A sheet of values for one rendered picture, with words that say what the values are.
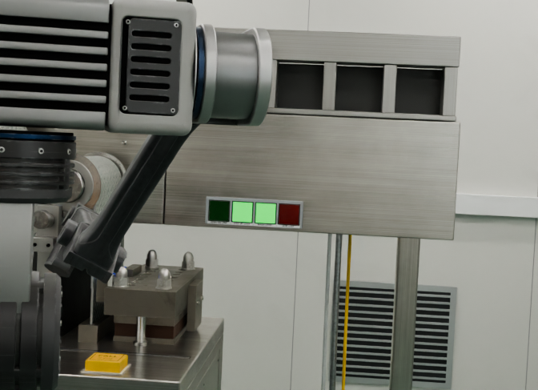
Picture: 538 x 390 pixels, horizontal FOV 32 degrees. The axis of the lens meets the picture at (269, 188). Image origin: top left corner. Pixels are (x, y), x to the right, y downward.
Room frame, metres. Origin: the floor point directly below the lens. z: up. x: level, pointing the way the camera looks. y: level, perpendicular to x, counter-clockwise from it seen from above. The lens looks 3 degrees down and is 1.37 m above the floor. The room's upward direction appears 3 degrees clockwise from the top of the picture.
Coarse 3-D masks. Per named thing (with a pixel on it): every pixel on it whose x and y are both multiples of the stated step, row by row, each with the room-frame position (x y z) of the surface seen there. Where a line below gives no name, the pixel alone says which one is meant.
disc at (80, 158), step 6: (78, 156) 2.08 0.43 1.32; (78, 162) 2.08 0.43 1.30; (84, 162) 2.08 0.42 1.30; (90, 162) 2.08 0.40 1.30; (90, 168) 2.08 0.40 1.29; (96, 168) 2.08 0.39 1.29; (96, 174) 2.07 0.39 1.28; (96, 180) 2.07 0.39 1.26; (96, 186) 2.07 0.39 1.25; (96, 192) 2.07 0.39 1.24; (90, 198) 2.08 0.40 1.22; (96, 198) 2.07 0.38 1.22; (90, 204) 2.08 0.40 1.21
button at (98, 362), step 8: (96, 352) 1.87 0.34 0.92; (88, 360) 1.81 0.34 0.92; (96, 360) 1.81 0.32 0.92; (104, 360) 1.81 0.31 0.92; (112, 360) 1.81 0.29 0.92; (120, 360) 1.81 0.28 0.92; (88, 368) 1.81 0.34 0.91; (96, 368) 1.80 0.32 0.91; (104, 368) 1.80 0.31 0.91; (112, 368) 1.80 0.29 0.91; (120, 368) 1.81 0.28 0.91
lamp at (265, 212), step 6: (258, 204) 2.37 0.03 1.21; (264, 204) 2.37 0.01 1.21; (270, 204) 2.37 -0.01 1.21; (258, 210) 2.37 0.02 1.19; (264, 210) 2.37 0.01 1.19; (270, 210) 2.37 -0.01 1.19; (258, 216) 2.37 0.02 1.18; (264, 216) 2.37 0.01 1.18; (270, 216) 2.37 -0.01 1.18; (258, 222) 2.37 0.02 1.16; (264, 222) 2.37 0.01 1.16; (270, 222) 2.37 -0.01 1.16
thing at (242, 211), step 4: (236, 204) 2.37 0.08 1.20; (240, 204) 2.37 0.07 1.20; (244, 204) 2.37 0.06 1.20; (248, 204) 2.37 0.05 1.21; (236, 208) 2.37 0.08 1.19; (240, 208) 2.37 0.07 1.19; (244, 208) 2.37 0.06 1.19; (248, 208) 2.37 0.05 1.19; (236, 212) 2.37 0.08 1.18; (240, 212) 2.37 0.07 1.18; (244, 212) 2.37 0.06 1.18; (248, 212) 2.37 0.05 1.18; (232, 216) 2.38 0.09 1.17; (236, 216) 2.37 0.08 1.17; (240, 216) 2.37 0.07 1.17; (244, 216) 2.37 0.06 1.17; (248, 216) 2.37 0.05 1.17; (232, 220) 2.38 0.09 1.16; (236, 220) 2.37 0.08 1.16; (240, 220) 2.37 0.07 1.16; (244, 220) 2.37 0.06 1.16; (248, 220) 2.37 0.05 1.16
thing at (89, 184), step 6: (72, 162) 2.07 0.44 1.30; (72, 168) 2.07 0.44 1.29; (78, 168) 2.07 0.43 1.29; (84, 168) 2.07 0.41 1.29; (84, 174) 2.07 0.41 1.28; (90, 174) 2.08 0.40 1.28; (84, 180) 2.07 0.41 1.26; (90, 180) 2.07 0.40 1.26; (90, 186) 2.07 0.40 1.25; (84, 192) 2.07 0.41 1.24; (90, 192) 2.07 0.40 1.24; (84, 198) 2.07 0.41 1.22; (54, 204) 2.08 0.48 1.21; (60, 204) 2.08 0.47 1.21; (66, 204) 2.07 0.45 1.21; (72, 204) 2.07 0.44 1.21; (84, 204) 2.07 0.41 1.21; (66, 210) 2.07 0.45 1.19
